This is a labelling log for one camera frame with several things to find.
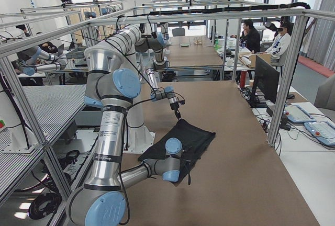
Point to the person in white sweater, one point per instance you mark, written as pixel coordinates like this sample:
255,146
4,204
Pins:
281,42

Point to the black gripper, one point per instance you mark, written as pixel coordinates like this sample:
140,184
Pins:
175,108

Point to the black printed t-shirt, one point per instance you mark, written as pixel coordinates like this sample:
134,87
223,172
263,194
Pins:
194,141

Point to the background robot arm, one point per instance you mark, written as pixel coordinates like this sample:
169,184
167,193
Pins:
41,61

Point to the black Huawei monitor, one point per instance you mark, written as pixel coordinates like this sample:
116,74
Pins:
266,80

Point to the seated man in black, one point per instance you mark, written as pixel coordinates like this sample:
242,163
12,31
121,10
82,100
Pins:
250,36

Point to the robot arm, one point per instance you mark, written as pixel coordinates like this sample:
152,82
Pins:
159,62
102,200

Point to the teach pendant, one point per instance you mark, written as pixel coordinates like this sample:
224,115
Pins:
323,131
295,114

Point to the aluminium frame post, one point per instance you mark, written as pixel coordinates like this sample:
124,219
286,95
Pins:
288,72

